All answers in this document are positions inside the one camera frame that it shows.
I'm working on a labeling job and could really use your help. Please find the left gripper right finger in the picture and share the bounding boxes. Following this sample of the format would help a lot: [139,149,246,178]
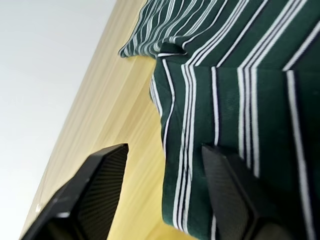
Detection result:
[201,144,296,240]

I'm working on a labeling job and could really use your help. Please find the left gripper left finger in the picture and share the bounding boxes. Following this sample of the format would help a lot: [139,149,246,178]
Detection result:
[15,143,129,240]

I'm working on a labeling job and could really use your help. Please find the green white striped T-shirt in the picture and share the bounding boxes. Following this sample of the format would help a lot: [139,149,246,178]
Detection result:
[118,0,320,240]

